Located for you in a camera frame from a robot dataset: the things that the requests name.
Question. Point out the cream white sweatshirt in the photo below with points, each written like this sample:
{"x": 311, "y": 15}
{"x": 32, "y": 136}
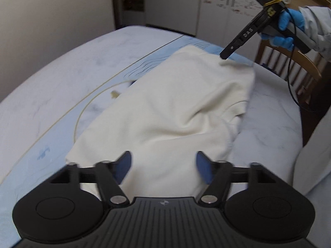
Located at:
{"x": 193, "y": 101}

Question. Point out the wooden chair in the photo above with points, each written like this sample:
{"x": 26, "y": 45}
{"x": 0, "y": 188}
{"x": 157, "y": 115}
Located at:
{"x": 297, "y": 69}

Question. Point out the right forearm light sleeve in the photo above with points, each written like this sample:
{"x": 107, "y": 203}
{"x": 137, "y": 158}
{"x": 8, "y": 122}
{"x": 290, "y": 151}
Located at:
{"x": 318, "y": 28}

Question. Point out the white kitchen cupboard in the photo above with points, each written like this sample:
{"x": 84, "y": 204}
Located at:
{"x": 214, "y": 21}

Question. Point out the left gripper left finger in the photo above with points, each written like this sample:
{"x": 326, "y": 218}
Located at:
{"x": 109, "y": 176}

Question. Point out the blue gloved right hand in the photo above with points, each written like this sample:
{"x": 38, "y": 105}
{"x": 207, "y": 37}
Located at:
{"x": 286, "y": 17}

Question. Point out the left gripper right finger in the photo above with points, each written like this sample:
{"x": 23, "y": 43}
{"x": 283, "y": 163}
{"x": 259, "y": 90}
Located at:
{"x": 217, "y": 176}

